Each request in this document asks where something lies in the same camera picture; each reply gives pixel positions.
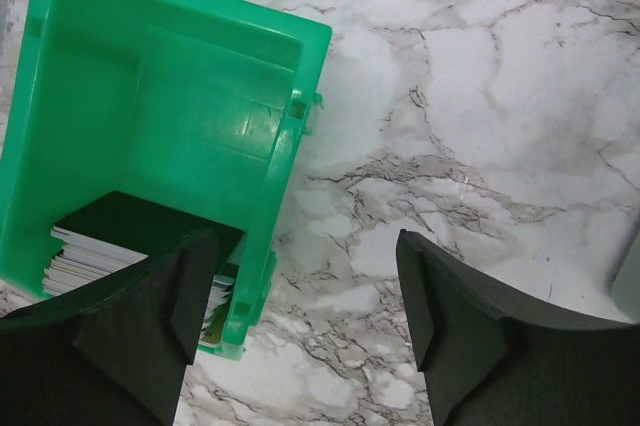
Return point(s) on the grey plastic tool box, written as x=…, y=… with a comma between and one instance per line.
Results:
x=626, y=285

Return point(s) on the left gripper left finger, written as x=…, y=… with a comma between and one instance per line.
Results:
x=113, y=352

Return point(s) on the stack of credit cards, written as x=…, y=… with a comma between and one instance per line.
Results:
x=118, y=230

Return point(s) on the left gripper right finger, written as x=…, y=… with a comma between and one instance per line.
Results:
x=494, y=355

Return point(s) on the green plastic bin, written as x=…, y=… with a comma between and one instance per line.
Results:
x=199, y=105

